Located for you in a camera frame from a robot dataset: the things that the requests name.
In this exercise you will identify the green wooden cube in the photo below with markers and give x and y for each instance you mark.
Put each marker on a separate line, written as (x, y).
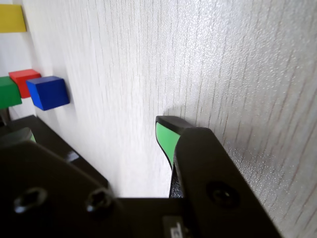
(8, 93)

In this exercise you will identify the yellow wooden cube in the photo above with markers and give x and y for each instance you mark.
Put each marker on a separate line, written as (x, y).
(12, 18)

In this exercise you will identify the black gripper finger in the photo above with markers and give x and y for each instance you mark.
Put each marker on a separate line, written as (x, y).
(44, 193)

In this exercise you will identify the blue wooden cube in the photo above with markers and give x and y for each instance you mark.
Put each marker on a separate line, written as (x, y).
(49, 94)

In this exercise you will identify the red wooden cube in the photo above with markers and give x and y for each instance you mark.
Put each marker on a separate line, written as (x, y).
(22, 79)

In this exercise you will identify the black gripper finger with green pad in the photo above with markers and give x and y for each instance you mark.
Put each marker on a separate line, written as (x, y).
(210, 168)

